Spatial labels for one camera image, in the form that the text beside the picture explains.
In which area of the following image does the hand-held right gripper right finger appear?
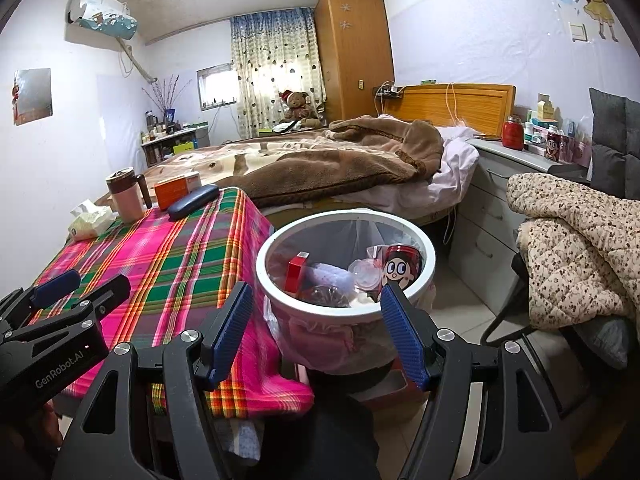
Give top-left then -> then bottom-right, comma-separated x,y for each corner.
380,284 -> 581,480

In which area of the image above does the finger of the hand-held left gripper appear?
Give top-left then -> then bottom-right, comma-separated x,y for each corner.
0,269 -> 82,333
5,274 -> 132,343

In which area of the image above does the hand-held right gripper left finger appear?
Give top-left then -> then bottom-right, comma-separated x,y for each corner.
52,281 -> 254,480

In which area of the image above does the red cartoon drink can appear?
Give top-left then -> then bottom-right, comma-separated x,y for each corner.
382,243 -> 423,291

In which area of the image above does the white round bin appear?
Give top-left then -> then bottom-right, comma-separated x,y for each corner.
255,208 -> 437,373

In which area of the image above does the clear plastic bottle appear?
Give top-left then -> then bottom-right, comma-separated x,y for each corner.
300,285 -> 351,307

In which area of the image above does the red box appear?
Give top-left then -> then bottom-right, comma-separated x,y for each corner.
286,251 -> 312,297

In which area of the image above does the white foam net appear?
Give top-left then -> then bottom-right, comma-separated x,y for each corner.
305,261 -> 351,288

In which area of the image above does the plaid tablecloth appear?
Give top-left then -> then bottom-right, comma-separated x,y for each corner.
30,186 -> 315,418

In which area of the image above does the pale green tissue pack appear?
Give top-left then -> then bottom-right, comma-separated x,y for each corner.
67,199 -> 115,241

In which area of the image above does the pink brown thermos mug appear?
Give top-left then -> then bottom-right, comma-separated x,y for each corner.
105,166 -> 153,223

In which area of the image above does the black chair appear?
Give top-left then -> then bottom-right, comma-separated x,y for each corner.
482,247 -> 640,376

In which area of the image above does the orange cardboard box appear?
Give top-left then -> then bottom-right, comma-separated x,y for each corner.
153,172 -> 202,211

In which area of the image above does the dark blue glasses case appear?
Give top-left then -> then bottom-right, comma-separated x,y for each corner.
167,184 -> 221,221

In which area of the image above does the white drawer cabinet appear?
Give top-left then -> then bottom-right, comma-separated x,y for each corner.
447,137 -> 591,323

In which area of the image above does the tan bed base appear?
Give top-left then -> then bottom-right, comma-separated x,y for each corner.
260,195 -> 451,231

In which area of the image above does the cluttered white desk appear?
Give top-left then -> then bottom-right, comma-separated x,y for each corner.
141,122 -> 211,166

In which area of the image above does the beige patterned blanket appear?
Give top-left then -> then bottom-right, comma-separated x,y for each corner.
95,127 -> 351,206

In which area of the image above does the pale pink bed sheet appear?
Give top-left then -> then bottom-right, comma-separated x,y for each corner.
350,115 -> 481,211

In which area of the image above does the brown fleece blanket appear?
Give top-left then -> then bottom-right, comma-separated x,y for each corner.
235,116 -> 446,207

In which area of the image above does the vase with branches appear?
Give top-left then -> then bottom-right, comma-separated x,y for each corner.
142,75 -> 181,126

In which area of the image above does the floral quilted coat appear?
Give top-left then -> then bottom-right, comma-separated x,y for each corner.
506,172 -> 640,331

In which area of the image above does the red jar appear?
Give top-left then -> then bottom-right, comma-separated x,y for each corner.
502,116 -> 525,150

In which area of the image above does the wooden bed headboard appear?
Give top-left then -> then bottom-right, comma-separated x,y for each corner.
382,83 -> 517,140

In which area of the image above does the air conditioner pipe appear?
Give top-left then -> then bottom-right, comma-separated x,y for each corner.
117,37 -> 158,83

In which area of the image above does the brown teddy bear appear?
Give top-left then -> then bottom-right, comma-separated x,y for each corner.
277,90 -> 321,131

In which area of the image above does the small window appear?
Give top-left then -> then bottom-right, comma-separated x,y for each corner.
196,62 -> 238,111

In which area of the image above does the heart patterned curtain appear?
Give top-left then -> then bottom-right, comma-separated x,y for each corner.
230,6 -> 326,138

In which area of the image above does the wooden wardrobe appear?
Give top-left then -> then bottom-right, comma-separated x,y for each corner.
314,0 -> 396,123

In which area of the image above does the grey cushion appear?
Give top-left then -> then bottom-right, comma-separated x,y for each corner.
587,87 -> 640,196

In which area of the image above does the shiny foil wall poster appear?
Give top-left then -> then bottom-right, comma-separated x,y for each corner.
12,68 -> 53,126

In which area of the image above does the cartoon girl wall sticker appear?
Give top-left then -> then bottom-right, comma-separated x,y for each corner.
565,0 -> 621,43

